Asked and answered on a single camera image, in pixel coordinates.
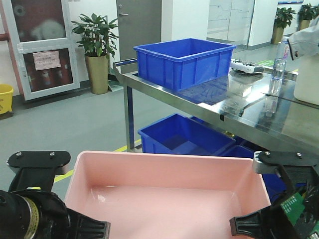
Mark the yellow bucket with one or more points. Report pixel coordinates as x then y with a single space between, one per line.
6 96

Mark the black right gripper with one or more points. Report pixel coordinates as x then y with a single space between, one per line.
295 217

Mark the white remote controller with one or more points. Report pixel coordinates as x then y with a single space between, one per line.
248 68

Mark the grey jacket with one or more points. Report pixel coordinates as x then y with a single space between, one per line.
305 42

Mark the grey door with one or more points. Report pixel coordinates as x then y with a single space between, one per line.
139 23

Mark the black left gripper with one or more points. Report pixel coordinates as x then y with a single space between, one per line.
36 214

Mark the stainless steel table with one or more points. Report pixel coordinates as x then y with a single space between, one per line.
237 104

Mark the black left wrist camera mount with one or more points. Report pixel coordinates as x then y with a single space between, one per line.
37 169

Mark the blue crate under table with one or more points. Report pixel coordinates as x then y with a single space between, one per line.
245 149
177 134

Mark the potted plant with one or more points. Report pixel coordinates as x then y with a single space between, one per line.
283 18
307 13

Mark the fire equipment cabinet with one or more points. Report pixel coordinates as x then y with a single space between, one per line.
41 46

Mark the clear water bottle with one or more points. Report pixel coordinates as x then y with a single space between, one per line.
278 71

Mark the cream plastic basket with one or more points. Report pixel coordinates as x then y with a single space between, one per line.
307 83

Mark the pink plastic bin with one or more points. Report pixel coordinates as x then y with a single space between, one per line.
165 196

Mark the plant in gold pot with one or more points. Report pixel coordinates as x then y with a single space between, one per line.
99 43

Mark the blue crate on table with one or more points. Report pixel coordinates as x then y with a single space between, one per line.
181 64

